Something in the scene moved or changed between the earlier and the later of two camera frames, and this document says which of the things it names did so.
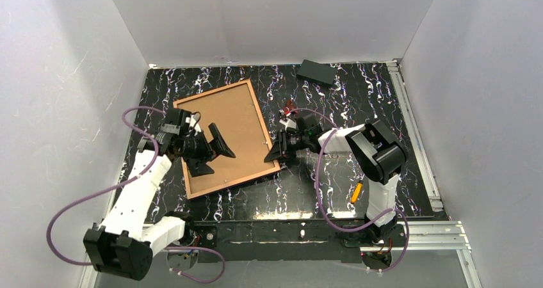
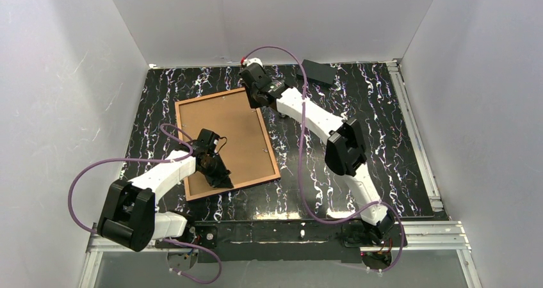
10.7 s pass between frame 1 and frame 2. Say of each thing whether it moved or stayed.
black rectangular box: stayed
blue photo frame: stayed
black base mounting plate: stayed
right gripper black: moved
